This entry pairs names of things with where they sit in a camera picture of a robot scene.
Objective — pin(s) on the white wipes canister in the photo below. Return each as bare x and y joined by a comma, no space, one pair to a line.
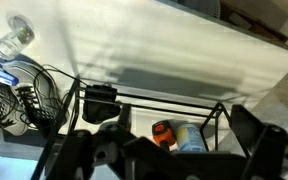
190,138

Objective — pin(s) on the black metal shoe rack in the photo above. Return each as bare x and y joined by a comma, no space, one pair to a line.
150,99

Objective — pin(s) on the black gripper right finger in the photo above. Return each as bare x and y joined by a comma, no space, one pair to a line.
274,153

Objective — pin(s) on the black boxy device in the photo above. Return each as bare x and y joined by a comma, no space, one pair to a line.
99,101

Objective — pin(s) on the orange and black tool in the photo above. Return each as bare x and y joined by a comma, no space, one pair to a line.
163,131

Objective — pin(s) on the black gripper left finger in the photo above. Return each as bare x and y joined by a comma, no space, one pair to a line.
94,156

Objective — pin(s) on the clear glass jar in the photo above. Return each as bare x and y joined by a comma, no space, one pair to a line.
12,41

